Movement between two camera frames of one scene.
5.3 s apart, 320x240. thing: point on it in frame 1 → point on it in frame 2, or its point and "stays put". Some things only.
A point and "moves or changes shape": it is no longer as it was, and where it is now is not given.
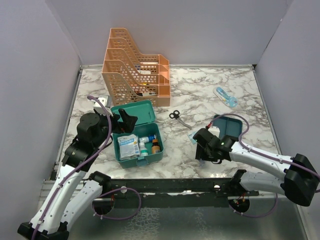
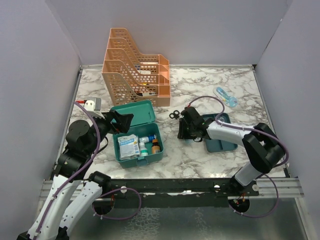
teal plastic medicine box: x=146 y=125 stays put
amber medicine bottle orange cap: x=156 y=148 stays put
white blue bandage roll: x=151 y=138 stays put
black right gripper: x=200 y=153 → x=182 y=134
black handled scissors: x=175 y=115 stays put
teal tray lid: x=228 y=126 moves or changes shape
